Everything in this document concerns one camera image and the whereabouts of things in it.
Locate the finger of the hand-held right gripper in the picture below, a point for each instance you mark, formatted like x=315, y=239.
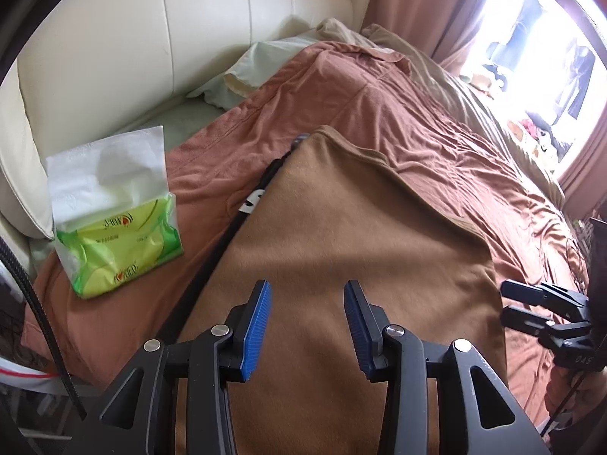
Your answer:
x=521, y=291
x=521, y=320

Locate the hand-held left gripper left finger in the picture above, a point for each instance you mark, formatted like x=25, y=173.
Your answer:
x=256, y=331

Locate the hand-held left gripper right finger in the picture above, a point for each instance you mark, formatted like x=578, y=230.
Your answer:
x=358, y=327

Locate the brown printed t-shirt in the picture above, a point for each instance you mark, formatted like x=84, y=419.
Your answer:
x=355, y=227

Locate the pink curtain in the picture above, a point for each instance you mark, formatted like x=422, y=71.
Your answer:
x=588, y=166
x=417, y=9

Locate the green tissue pack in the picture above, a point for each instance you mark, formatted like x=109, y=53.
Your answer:
x=118, y=246

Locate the dark hanging garment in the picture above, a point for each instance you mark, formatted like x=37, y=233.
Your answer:
x=576, y=80

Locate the pinkish brown blanket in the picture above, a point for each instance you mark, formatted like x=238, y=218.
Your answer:
x=379, y=104

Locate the bedside clutter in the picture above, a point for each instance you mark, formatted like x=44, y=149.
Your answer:
x=19, y=374

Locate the cream padded headboard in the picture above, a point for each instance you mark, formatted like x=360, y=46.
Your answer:
x=142, y=33

